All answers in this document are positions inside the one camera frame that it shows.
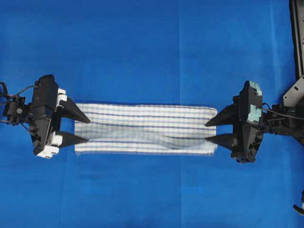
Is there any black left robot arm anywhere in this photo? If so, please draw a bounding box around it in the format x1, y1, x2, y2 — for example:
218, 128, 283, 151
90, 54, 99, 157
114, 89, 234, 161
0, 75, 91, 159

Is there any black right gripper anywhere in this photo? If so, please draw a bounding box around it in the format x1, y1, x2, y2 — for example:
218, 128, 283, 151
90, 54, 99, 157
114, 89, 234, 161
205, 81, 263, 163

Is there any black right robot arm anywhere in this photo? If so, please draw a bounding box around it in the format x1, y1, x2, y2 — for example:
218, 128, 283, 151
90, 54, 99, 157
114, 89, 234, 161
205, 0, 304, 163

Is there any blue tablecloth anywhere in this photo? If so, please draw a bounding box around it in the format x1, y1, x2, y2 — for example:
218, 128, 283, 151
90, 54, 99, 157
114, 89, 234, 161
0, 0, 304, 228

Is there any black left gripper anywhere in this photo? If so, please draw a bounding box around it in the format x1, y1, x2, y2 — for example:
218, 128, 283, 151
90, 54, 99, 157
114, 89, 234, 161
29, 75, 91, 159

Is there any blue white striped towel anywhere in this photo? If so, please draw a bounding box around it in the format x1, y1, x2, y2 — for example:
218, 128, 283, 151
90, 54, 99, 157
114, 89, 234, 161
75, 103, 218, 156

